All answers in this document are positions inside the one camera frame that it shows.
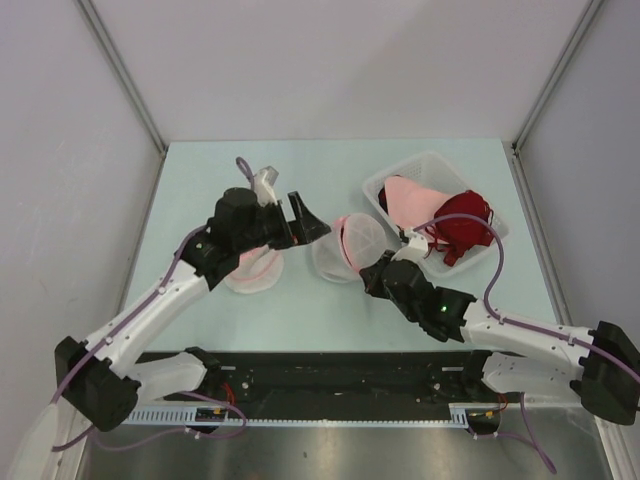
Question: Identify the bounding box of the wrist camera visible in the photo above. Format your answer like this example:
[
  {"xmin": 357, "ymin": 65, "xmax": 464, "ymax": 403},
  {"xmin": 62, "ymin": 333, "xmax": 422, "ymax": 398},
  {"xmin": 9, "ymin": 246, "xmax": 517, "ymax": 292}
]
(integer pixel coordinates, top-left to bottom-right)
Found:
[
  {"xmin": 393, "ymin": 228, "xmax": 430, "ymax": 263},
  {"xmin": 253, "ymin": 166, "xmax": 279, "ymax": 206}
]

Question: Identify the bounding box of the purple cable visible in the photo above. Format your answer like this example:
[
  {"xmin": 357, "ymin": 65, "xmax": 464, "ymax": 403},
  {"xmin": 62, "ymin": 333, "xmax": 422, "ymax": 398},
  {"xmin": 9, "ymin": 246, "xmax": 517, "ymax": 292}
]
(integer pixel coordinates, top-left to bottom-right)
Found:
[
  {"xmin": 412, "ymin": 213, "xmax": 596, "ymax": 474},
  {"xmin": 49, "ymin": 157, "xmax": 249, "ymax": 454}
]

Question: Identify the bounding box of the red bra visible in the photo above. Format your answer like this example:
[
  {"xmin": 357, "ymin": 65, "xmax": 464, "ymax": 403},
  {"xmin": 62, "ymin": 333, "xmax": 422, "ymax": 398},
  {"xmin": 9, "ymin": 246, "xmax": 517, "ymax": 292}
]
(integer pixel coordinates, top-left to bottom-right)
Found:
[{"xmin": 425, "ymin": 190, "xmax": 494, "ymax": 267}]

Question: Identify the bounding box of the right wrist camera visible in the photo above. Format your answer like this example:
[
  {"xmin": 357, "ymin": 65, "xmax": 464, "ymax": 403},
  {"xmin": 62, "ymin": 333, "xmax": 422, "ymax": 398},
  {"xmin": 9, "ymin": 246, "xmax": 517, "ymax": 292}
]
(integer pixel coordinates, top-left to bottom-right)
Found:
[{"xmin": 393, "ymin": 228, "xmax": 430, "ymax": 263}]

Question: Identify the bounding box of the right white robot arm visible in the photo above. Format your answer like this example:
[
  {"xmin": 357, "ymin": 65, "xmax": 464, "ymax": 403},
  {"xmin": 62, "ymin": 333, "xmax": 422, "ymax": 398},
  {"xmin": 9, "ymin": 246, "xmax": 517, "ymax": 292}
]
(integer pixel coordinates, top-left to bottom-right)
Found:
[{"xmin": 359, "ymin": 251, "xmax": 639, "ymax": 426}]

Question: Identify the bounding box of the round mesh laundry bag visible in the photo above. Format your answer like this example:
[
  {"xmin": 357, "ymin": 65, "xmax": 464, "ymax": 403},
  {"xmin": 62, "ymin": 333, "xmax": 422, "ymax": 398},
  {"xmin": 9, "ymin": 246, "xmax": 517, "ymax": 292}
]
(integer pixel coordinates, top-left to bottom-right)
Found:
[{"xmin": 311, "ymin": 213, "xmax": 388, "ymax": 283}]

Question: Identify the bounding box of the pink bra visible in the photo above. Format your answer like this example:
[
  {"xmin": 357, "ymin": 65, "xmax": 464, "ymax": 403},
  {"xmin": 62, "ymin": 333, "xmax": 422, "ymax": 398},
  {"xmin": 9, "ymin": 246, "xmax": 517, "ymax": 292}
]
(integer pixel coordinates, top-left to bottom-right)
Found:
[{"xmin": 384, "ymin": 176, "xmax": 452, "ymax": 230}]

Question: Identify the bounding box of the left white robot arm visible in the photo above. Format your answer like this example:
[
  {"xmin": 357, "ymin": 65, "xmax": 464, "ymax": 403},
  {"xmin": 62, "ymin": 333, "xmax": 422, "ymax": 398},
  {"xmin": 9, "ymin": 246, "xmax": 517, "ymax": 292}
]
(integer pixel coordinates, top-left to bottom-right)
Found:
[{"xmin": 52, "ymin": 187, "xmax": 331, "ymax": 432}]

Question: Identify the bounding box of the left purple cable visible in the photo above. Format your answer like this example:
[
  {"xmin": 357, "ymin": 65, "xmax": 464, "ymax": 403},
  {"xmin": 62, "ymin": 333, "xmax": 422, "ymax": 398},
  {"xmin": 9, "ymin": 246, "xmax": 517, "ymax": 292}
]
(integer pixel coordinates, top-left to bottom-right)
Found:
[{"xmin": 49, "ymin": 157, "xmax": 249, "ymax": 454}]

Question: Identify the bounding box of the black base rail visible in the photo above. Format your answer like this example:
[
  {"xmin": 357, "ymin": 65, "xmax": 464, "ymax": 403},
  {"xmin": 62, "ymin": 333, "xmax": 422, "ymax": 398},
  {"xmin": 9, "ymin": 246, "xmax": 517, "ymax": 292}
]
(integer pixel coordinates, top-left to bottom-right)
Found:
[{"xmin": 142, "ymin": 351, "xmax": 539, "ymax": 420}]

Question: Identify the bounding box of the white slotted cable duct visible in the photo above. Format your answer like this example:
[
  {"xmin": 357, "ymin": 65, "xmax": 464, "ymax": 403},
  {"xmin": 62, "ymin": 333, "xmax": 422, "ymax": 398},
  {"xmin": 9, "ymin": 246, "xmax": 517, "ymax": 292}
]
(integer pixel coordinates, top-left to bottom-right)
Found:
[{"xmin": 123, "ymin": 402, "xmax": 498, "ymax": 428}]

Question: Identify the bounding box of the opened empty mesh laundry bag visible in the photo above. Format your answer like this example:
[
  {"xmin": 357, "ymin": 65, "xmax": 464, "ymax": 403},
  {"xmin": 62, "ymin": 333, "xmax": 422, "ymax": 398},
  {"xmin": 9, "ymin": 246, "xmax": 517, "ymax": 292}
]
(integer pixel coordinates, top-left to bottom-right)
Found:
[{"xmin": 224, "ymin": 246, "xmax": 284, "ymax": 295}]

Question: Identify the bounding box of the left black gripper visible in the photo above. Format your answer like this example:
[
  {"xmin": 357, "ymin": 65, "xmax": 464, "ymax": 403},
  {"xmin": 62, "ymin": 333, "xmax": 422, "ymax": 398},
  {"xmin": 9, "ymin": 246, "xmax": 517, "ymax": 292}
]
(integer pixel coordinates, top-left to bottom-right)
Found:
[{"xmin": 236, "ymin": 192, "xmax": 330, "ymax": 254}]

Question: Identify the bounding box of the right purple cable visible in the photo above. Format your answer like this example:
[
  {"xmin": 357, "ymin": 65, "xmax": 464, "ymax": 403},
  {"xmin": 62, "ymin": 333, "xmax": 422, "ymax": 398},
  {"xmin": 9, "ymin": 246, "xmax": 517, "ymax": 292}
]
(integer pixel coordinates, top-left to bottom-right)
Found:
[{"xmin": 412, "ymin": 213, "xmax": 596, "ymax": 474}]

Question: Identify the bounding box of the white plastic basket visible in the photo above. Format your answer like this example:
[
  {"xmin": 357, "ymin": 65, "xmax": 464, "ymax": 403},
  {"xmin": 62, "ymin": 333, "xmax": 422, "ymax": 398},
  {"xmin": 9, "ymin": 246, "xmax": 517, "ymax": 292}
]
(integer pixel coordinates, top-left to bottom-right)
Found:
[{"xmin": 362, "ymin": 151, "xmax": 498, "ymax": 278}]

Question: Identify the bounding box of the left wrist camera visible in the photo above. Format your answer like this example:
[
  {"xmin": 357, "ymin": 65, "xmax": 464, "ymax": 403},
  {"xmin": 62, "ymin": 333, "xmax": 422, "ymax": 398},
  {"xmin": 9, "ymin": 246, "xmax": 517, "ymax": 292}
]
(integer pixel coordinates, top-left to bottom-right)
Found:
[{"xmin": 253, "ymin": 166, "xmax": 279, "ymax": 206}]

